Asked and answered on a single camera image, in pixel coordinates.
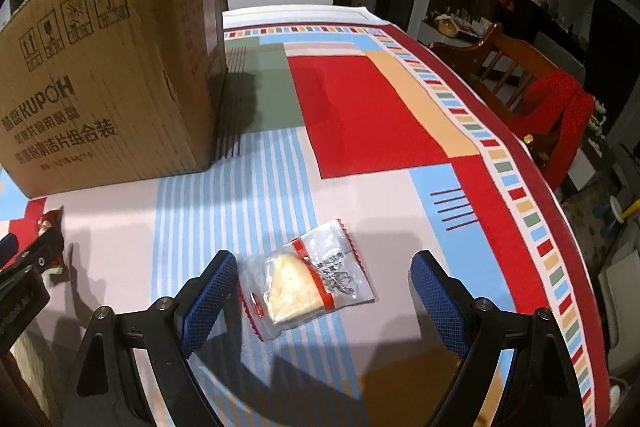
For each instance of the clear pastry snack packet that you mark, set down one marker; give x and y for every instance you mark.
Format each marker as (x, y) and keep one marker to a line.
(305, 282)

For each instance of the brown wooden chair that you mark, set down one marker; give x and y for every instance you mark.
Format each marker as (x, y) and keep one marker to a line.
(495, 67)

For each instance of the colourful block pattern tablecloth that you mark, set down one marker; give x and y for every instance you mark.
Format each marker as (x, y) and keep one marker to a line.
(360, 117)

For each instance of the white plastic bin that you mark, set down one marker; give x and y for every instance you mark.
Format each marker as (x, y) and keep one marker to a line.
(622, 302)

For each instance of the dark sideboard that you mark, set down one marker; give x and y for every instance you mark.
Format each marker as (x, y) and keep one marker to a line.
(550, 17)

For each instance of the yellow and white plastic toy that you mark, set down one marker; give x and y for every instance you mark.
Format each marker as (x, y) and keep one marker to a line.
(617, 209)

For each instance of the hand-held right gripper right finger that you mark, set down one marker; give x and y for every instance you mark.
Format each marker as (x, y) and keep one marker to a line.
(440, 307)

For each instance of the dark red snack packet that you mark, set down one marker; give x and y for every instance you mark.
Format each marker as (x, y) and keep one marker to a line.
(47, 221)

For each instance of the cardboard box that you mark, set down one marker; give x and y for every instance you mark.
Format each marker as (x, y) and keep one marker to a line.
(110, 82)

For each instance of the grey upholstered chair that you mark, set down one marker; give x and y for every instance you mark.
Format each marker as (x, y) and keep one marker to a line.
(562, 54)

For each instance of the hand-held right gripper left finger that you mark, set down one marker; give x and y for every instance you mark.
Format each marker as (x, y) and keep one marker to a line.
(210, 302)

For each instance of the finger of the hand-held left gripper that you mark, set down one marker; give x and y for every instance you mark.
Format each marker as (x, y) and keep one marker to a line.
(7, 249)
(42, 252)

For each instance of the red cloth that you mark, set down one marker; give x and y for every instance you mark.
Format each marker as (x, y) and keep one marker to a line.
(560, 107)

